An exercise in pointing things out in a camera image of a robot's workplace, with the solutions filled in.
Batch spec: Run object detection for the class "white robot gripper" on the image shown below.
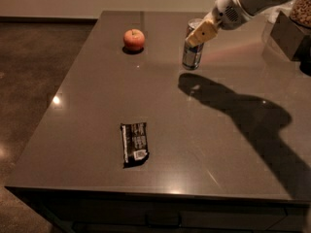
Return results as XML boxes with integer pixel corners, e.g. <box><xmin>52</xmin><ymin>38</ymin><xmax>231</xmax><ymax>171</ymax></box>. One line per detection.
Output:
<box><xmin>186</xmin><ymin>0</ymin><xmax>253</xmax><ymax>48</ymax></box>

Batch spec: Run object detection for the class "silver blue redbull can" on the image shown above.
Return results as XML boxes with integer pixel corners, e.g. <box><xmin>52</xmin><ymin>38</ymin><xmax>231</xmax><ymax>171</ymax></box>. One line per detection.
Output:
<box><xmin>182</xmin><ymin>18</ymin><xmax>204</xmax><ymax>70</ymax></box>

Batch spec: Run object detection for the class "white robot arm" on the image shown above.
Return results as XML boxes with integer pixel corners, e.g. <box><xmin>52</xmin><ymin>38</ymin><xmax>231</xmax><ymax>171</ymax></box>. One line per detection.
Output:
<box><xmin>186</xmin><ymin>0</ymin><xmax>292</xmax><ymax>47</ymax></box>

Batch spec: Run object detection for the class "black rxbar chocolate wrapper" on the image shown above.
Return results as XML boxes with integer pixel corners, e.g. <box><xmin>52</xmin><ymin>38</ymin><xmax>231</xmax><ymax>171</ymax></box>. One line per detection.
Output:
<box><xmin>121</xmin><ymin>122</ymin><xmax>150</xmax><ymax>168</ymax></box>

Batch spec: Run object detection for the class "red apple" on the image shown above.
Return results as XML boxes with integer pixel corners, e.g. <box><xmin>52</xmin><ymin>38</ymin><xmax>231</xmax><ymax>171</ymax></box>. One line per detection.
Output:
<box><xmin>123</xmin><ymin>29</ymin><xmax>145</xmax><ymax>51</ymax></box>

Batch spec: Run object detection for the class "dark box on counter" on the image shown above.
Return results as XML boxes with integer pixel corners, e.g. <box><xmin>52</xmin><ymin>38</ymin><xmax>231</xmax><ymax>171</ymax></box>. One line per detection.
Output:
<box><xmin>270</xmin><ymin>12</ymin><xmax>311</xmax><ymax>61</ymax></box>

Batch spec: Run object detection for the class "jar of nuts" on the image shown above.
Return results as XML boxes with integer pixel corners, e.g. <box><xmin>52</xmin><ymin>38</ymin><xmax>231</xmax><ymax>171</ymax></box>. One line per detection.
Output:
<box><xmin>290</xmin><ymin>0</ymin><xmax>311</xmax><ymax>28</ymax></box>

